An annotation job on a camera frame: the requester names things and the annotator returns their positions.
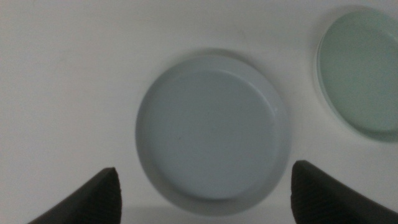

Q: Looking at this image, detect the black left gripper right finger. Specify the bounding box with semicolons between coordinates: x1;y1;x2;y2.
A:
290;160;398;224

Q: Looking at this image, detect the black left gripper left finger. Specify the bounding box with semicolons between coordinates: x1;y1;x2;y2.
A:
27;167;123;224

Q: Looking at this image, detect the white shallow bowl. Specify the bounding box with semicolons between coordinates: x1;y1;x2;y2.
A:
313;12;398;144

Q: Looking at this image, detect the grey shallow bowl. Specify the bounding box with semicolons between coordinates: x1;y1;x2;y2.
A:
134;54;292;217

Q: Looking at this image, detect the pale green shallow bowl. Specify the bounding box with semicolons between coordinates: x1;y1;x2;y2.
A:
317;7;398;142

